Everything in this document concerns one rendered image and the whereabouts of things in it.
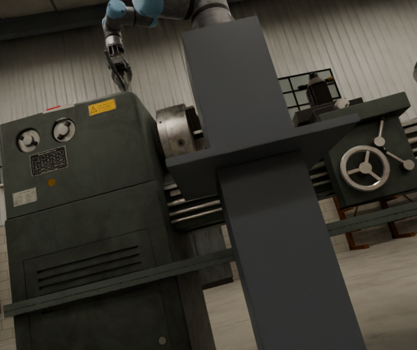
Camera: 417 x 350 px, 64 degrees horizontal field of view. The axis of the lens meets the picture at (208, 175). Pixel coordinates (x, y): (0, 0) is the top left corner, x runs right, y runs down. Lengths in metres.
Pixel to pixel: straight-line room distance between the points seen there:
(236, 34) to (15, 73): 9.65
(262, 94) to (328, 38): 10.00
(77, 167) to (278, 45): 9.18
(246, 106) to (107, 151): 0.67
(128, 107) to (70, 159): 0.30
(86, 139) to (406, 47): 10.82
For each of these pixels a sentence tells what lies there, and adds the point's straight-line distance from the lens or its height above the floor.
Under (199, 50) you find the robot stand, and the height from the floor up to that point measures 1.04.
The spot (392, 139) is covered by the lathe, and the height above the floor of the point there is 0.78.
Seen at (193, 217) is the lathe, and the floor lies 0.71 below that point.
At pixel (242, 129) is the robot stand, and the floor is 0.81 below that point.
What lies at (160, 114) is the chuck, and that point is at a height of 1.17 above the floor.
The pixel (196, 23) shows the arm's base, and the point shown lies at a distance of 1.02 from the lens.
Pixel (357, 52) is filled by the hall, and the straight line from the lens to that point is 10.84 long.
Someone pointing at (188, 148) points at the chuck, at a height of 0.99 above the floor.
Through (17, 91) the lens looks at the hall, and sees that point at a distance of 10.11.
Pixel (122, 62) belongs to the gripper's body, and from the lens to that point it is 1.55.
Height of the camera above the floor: 0.54
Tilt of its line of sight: 14 degrees up
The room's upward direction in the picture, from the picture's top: 14 degrees counter-clockwise
